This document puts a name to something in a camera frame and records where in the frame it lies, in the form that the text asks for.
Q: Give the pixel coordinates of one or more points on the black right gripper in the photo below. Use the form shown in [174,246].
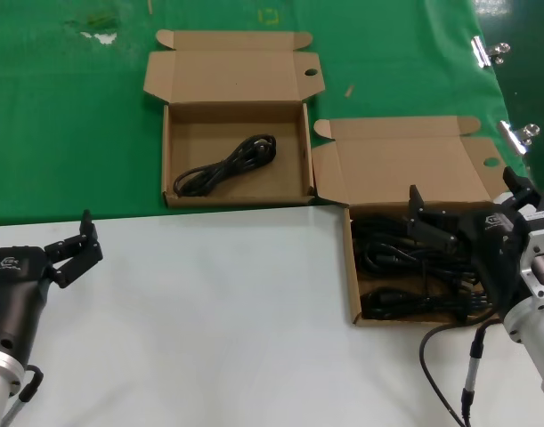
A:
[498,251]

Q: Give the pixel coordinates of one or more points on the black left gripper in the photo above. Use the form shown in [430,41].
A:
[18,289]

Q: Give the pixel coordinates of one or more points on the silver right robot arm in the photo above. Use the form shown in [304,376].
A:
[534,340]

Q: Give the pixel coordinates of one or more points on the empty brown cardboard box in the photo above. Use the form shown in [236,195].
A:
[236,89]

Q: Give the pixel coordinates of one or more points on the metal binder clip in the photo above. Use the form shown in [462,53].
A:
[481,51]
[512,135]

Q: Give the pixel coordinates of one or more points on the green table cloth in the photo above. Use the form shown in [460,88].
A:
[67,133]

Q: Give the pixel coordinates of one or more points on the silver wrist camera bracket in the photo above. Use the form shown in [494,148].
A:
[541,253]

